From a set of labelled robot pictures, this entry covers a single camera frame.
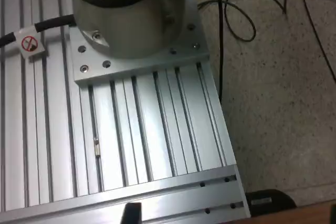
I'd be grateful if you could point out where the white warning tag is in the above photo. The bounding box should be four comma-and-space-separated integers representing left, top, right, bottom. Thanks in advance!
14, 28, 46, 60

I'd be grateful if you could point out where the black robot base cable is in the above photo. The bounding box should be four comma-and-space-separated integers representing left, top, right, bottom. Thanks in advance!
0, 14, 77, 49

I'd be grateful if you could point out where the aluminium profile robot stand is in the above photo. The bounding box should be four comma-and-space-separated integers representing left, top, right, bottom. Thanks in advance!
0, 0, 251, 224

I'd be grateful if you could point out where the thick black hanging cable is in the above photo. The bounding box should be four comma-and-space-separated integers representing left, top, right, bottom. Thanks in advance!
215, 0, 225, 105

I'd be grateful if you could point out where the aluminium robot mounting plate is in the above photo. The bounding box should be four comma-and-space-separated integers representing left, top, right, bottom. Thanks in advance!
68, 0, 211, 87

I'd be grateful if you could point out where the thin black straight cable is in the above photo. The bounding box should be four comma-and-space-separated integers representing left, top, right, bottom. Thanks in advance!
295, 0, 336, 83

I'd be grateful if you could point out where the small metal slot nut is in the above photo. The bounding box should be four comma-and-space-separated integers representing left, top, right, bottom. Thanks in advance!
93, 137, 102, 158

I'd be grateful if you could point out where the thin black looped cable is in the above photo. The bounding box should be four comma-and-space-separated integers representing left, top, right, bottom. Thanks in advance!
196, 0, 302, 43

